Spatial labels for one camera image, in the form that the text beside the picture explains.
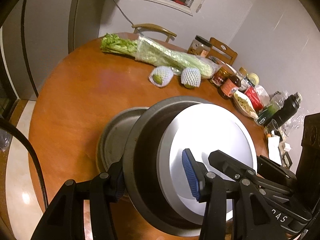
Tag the wooden chair with curved back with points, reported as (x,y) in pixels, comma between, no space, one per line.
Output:
(152,27)

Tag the celery in plastic bag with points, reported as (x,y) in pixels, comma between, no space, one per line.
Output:
(162,55)

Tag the black thermos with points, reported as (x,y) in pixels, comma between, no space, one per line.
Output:
(287,107)

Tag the clear plastic cup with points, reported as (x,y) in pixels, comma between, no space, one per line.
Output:
(275,127)

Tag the large steel bowl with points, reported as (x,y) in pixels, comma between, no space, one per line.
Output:
(145,155)

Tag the dark vinegar bottle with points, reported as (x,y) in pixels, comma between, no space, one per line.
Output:
(228,87)

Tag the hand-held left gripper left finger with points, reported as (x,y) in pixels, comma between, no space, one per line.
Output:
(116,185)

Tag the fruit in foam net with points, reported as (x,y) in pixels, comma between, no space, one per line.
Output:
(191,77)
(161,76)

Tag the wooden chair with cutout back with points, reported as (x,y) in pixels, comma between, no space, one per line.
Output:
(223,51)

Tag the small chili sauce jar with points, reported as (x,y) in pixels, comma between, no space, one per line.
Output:
(220,77)

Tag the red tissue pack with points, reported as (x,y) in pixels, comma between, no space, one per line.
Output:
(253,96)

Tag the white paper napkin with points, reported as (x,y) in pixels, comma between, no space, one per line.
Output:
(274,150)

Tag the shallow steel pan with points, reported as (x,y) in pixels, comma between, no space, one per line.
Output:
(112,140)

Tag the clear bottle of green liquid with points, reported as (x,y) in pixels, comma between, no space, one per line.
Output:
(270,110)

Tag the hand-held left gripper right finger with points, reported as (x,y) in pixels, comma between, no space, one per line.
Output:
(191,175)

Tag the glass jar with dark lid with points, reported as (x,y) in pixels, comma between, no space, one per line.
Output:
(200,45)

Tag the grey refrigerator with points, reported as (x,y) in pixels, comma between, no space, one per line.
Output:
(50,42)

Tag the spice bottle with orange cap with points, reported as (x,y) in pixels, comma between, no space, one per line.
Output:
(242,78)

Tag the small bottle on window sill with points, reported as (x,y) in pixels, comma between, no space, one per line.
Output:
(189,2)

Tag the white plate of green beans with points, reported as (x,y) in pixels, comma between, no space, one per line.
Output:
(246,105)

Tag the white ceramic bowl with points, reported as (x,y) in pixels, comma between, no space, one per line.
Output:
(253,79)

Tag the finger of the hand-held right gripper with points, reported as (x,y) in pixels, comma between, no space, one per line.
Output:
(277,168)
(230,163)

